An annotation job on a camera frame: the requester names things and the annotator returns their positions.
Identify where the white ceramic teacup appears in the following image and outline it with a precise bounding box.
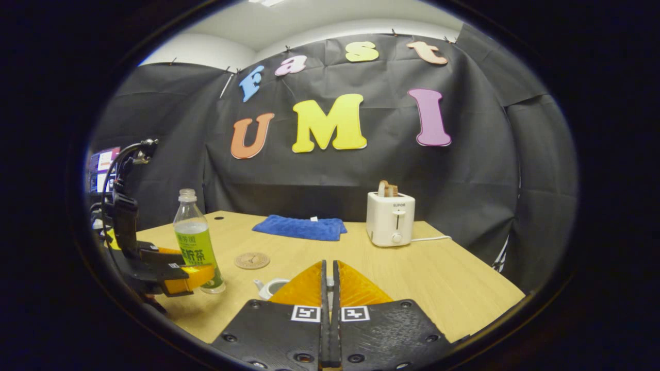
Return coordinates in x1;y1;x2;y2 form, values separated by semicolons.
253;278;291;301

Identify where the blue towel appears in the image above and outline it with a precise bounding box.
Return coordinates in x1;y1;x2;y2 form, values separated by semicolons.
252;214;348;242

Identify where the white toaster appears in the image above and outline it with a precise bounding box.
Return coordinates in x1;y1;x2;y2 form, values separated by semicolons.
366;191;416;248

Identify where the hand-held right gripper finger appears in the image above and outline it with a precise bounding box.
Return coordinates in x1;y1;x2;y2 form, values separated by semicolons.
332;260;454;369
211;260;329;369

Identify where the round wooden coaster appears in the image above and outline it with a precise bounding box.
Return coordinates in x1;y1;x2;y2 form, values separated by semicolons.
234;252;271;271

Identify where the green label water bottle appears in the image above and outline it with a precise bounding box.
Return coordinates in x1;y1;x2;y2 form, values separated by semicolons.
173;189;227;295

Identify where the black backdrop cloth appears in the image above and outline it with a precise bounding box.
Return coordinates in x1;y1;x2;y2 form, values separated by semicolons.
88;23;578;294

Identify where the computer monitor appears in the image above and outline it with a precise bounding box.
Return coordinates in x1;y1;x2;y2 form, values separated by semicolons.
87;147;122;195

